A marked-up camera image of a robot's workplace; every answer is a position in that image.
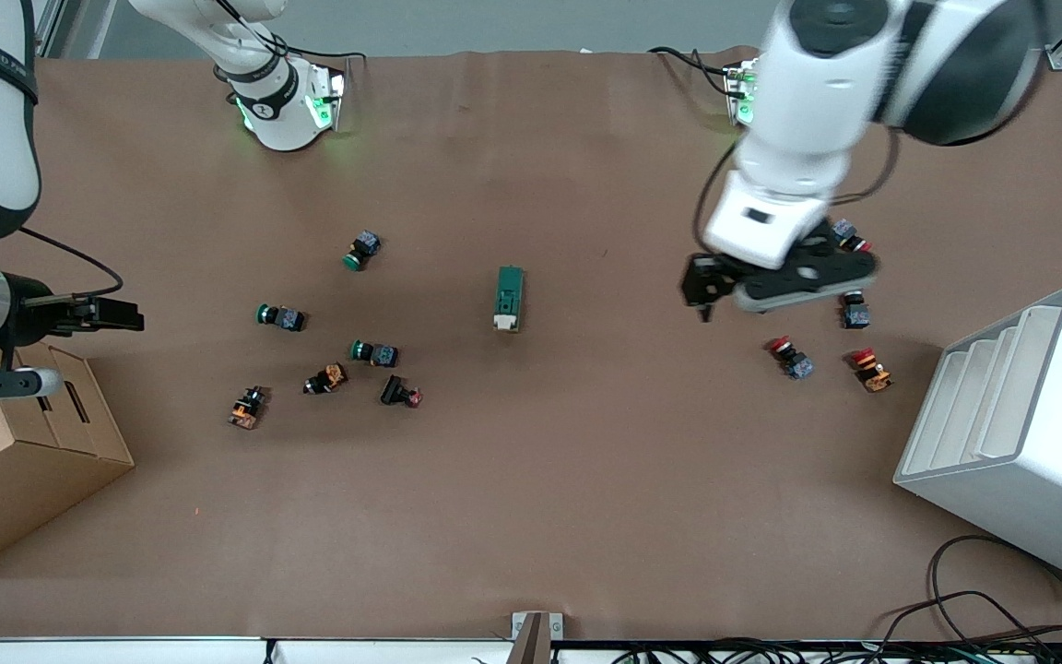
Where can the white plastic stepped bin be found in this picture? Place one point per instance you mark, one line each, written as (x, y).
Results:
(1029, 433)

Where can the black push button red cap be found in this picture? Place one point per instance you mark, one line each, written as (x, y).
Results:
(399, 391)

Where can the brown cardboard box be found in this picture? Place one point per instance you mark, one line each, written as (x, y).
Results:
(33, 461)

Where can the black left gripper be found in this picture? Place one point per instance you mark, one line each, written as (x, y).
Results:
(705, 279)

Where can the green push button grey block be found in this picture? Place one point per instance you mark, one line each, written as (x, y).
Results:
(375, 352)
(362, 250)
(281, 317)

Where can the red push button orange block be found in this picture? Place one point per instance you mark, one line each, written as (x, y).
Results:
(871, 370)

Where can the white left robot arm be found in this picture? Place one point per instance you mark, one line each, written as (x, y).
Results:
(826, 101)

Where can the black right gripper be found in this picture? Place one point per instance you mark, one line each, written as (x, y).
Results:
(31, 312)

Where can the red push button grey block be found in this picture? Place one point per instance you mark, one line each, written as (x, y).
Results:
(852, 238)
(792, 359)
(855, 314)

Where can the green load switch white lever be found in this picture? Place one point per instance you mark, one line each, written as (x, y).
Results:
(509, 298)

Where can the black push button orange block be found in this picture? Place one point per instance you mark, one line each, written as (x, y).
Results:
(247, 408)
(325, 379)

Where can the metal table edge bracket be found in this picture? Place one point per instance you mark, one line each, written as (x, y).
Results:
(536, 636)

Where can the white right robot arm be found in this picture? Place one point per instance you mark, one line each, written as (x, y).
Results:
(280, 103)

